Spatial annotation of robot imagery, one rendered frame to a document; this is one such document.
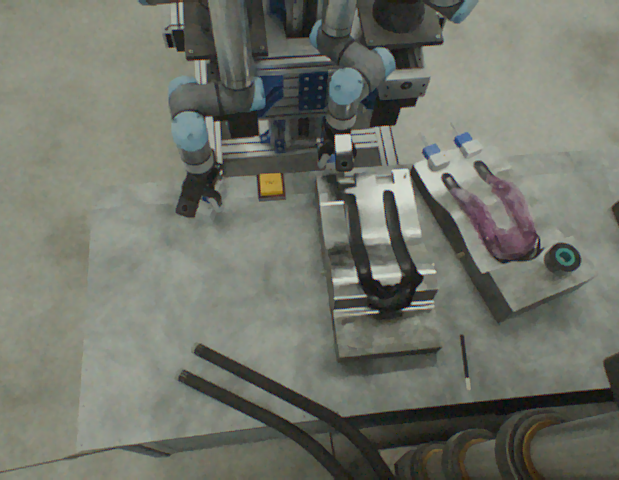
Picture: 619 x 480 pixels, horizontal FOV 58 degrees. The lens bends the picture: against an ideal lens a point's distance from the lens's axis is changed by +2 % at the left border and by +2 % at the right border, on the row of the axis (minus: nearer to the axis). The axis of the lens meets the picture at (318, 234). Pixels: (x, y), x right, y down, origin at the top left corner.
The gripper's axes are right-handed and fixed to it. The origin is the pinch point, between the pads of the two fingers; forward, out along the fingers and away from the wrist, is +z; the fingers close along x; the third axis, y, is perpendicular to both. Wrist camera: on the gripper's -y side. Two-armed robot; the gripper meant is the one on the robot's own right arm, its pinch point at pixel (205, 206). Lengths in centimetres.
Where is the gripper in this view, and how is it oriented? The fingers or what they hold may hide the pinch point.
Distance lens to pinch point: 154.6
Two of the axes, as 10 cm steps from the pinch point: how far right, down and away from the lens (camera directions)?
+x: -9.4, -3.4, 1.0
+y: 3.4, -8.4, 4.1
